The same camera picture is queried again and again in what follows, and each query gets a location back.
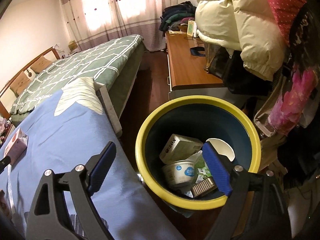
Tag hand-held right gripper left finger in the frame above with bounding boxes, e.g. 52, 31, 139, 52
25, 141, 117, 240

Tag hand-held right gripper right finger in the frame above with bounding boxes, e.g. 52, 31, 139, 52
202, 142, 292, 240

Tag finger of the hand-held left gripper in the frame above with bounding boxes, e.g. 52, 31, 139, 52
0, 156, 12, 173

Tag green plastic bag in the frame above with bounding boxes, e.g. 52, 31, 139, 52
190, 152, 213, 184

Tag pink drink carton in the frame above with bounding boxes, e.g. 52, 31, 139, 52
4, 127, 29, 165

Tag white paper cup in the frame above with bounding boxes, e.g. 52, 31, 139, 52
205, 138, 235, 162

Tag small beige packet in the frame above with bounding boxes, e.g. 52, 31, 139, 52
190, 177, 217, 197

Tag white yogurt cup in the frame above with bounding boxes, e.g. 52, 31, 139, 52
162, 160, 198, 187

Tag yellow rimmed blue trash bin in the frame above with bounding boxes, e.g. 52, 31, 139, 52
135, 95, 262, 209

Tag pile of clothes on nightstand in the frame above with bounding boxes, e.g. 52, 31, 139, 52
0, 116, 13, 145

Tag blue printed tablecloth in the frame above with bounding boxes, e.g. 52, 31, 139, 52
0, 77, 183, 240

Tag beige garment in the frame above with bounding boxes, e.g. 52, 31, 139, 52
252, 75, 295, 160

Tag brown pillow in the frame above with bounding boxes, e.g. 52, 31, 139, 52
31, 56, 53, 73
9, 76, 32, 97

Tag wooden bed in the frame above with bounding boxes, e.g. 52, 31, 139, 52
0, 34, 145, 125

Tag dark brown handbag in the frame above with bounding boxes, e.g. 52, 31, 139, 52
204, 42, 273, 95

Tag wooden dresser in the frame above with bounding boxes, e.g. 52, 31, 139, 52
165, 31, 225, 100

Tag pink floral garment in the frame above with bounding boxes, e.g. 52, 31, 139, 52
269, 65, 319, 137

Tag green plaid duvet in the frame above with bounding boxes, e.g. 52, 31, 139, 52
10, 34, 145, 120

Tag yellow tissue box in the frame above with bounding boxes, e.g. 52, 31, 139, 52
68, 40, 80, 53

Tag green desk calendar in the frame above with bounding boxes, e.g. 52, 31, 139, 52
186, 20, 198, 37

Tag cream puffer jacket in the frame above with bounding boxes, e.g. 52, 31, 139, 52
194, 0, 287, 82

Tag pile of dark clothes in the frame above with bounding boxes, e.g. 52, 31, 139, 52
159, 1, 198, 33

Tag pink sheer curtain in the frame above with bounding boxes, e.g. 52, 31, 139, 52
57, 0, 198, 52

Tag black hanging garment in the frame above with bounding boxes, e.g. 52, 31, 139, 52
287, 2, 320, 75

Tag red dotted garment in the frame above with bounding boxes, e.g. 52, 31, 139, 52
257, 0, 307, 47

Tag blue strap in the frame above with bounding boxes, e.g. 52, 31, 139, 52
189, 46, 207, 57

